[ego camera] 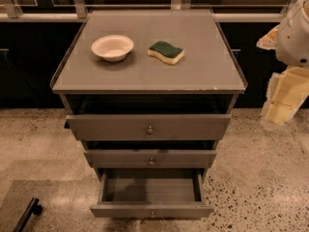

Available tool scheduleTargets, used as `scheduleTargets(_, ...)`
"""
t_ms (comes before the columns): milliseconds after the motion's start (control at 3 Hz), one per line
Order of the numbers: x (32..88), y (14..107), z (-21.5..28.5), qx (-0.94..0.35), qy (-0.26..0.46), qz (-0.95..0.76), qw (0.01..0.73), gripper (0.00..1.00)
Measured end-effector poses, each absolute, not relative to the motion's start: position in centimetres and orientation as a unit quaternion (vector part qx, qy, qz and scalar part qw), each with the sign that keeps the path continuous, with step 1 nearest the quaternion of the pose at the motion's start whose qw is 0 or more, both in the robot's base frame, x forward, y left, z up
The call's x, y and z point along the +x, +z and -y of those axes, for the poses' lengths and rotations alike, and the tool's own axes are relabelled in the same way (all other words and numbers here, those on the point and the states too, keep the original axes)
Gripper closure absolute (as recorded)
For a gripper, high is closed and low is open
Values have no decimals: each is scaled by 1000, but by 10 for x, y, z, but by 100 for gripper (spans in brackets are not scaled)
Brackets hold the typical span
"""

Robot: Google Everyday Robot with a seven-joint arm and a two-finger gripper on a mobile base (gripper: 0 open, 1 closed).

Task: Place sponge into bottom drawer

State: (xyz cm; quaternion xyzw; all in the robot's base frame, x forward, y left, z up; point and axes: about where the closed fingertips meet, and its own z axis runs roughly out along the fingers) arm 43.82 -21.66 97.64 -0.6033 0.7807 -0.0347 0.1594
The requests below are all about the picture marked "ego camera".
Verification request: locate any grey drawer cabinet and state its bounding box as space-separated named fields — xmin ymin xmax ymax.
xmin=49 ymin=9 xmax=248 ymax=221

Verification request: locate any grey open bottom drawer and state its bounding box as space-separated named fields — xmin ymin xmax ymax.
xmin=91 ymin=169 xmax=213 ymax=218

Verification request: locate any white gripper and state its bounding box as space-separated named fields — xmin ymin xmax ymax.
xmin=256 ymin=0 xmax=309 ymax=131

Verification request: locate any green yellow sponge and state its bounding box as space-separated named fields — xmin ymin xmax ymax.
xmin=147 ymin=41 xmax=184 ymax=65

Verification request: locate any grey middle drawer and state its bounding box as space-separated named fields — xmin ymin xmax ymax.
xmin=84 ymin=150 xmax=216 ymax=168

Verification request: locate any black bar on floor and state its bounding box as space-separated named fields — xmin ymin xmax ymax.
xmin=13 ymin=198 xmax=42 ymax=232

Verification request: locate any metal window rail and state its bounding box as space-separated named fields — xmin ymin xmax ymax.
xmin=0 ymin=0 xmax=297 ymax=22

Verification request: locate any grey top drawer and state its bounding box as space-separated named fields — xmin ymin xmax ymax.
xmin=67 ymin=114 xmax=231 ymax=141

